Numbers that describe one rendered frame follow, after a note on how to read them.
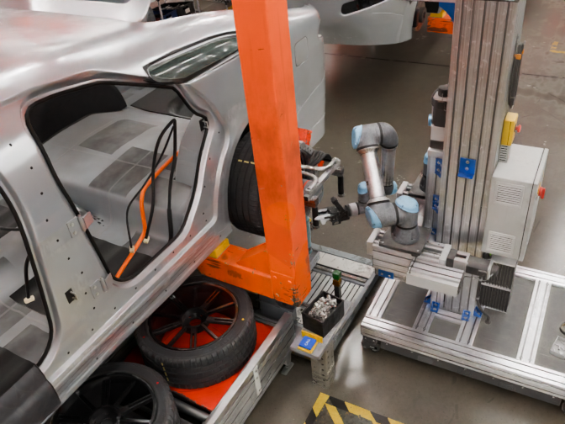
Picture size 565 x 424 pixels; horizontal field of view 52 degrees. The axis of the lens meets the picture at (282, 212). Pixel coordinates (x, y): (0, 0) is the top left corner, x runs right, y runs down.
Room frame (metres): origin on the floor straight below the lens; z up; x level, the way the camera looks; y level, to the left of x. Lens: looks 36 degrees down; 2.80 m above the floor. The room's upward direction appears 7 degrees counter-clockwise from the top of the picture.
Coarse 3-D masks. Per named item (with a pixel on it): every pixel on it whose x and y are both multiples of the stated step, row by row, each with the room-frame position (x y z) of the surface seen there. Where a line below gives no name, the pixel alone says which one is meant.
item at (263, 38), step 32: (256, 0) 2.24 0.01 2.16; (256, 32) 2.25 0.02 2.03; (288, 32) 2.35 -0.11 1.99; (256, 64) 2.26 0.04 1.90; (288, 64) 2.33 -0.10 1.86; (256, 96) 2.28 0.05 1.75; (288, 96) 2.31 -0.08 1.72; (256, 128) 2.29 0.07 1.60; (288, 128) 2.29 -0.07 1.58; (256, 160) 2.30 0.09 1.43; (288, 160) 2.26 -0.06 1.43; (288, 192) 2.24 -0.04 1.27; (288, 224) 2.23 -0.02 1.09; (288, 256) 2.24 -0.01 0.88; (288, 288) 2.24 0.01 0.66
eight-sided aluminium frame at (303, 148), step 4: (300, 140) 2.98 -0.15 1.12; (300, 144) 2.94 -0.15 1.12; (304, 144) 2.98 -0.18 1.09; (300, 148) 2.94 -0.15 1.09; (304, 148) 2.98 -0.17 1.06; (308, 148) 3.02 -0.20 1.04; (312, 148) 3.06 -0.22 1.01; (304, 152) 3.06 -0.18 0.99; (308, 152) 3.01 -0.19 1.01; (312, 152) 3.06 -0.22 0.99; (308, 156) 3.09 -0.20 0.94; (308, 160) 3.09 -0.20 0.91; (308, 164) 3.10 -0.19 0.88; (312, 172) 3.13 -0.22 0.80; (316, 172) 3.09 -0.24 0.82; (316, 176) 3.08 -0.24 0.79; (312, 180) 3.08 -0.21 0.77; (304, 208) 2.99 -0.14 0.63; (308, 208) 2.97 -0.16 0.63; (308, 212) 2.96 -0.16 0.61
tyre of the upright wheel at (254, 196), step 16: (240, 144) 2.95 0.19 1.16; (240, 160) 2.84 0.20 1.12; (304, 160) 3.14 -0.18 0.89; (240, 176) 2.78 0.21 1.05; (304, 176) 3.13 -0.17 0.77; (240, 192) 2.73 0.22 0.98; (256, 192) 2.69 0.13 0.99; (240, 208) 2.71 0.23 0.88; (256, 208) 2.66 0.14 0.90; (240, 224) 2.75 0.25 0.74; (256, 224) 2.66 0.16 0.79
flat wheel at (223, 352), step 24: (192, 288) 2.52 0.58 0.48; (216, 288) 2.49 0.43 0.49; (240, 288) 2.45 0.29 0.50; (168, 312) 2.44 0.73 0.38; (192, 312) 2.35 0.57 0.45; (216, 312) 2.50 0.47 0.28; (240, 312) 2.25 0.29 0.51; (144, 336) 2.16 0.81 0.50; (192, 336) 2.14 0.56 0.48; (216, 336) 2.12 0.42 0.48; (240, 336) 2.09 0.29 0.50; (144, 360) 2.12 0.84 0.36; (168, 360) 1.98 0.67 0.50; (192, 360) 1.96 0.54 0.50; (216, 360) 1.98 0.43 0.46; (240, 360) 2.06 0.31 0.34; (168, 384) 2.00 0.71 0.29; (192, 384) 1.95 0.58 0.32
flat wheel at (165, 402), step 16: (112, 368) 1.96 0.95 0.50; (128, 368) 1.95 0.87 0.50; (144, 368) 1.94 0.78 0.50; (96, 384) 1.91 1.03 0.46; (112, 384) 1.92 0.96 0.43; (128, 384) 1.91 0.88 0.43; (144, 384) 1.85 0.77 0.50; (160, 384) 1.83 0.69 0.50; (80, 400) 1.86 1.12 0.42; (96, 400) 1.90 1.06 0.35; (112, 400) 1.92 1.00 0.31; (128, 400) 1.92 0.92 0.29; (144, 400) 1.76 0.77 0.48; (160, 400) 1.74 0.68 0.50; (64, 416) 1.73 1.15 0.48; (80, 416) 1.72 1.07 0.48; (96, 416) 1.73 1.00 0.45; (112, 416) 1.72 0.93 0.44; (160, 416) 1.65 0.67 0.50; (176, 416) 1.70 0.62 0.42
